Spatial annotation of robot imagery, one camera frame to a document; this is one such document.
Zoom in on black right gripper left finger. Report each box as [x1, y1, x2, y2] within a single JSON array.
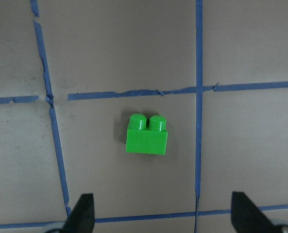
[[61, 193, 95, 233]]

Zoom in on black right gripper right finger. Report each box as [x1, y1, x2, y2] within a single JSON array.
[[231, 192, 277, 233]]

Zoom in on green toy block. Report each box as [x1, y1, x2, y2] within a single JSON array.
[[126, 114, 168, 155]]

